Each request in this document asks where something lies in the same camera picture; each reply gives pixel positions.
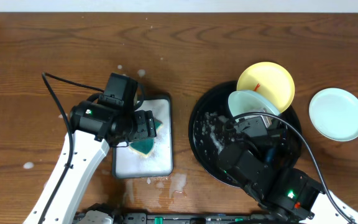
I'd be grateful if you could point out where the green and yellow sponge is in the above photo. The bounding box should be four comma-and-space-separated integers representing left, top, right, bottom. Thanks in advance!
129, 119, 163, 157

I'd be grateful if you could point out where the light green plate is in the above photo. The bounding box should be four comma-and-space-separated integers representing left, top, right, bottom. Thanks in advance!
308, 88, 358, 142
227, 90, 280, 117

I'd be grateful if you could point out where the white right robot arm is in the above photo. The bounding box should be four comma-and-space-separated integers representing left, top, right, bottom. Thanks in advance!
217, 112, 358, 223

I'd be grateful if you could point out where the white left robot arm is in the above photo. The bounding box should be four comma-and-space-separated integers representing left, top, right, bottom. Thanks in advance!
25, 99, 171, 223

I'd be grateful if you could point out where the rectangular black soap tray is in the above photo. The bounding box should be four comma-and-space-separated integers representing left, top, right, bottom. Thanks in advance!
112, 95, 173, 179

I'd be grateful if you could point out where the round black tray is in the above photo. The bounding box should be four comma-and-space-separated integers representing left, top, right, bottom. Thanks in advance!
188, 80, 303, 189

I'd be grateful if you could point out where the yellow plate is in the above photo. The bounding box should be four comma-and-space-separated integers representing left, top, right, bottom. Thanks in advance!
236, 62, 295, 113

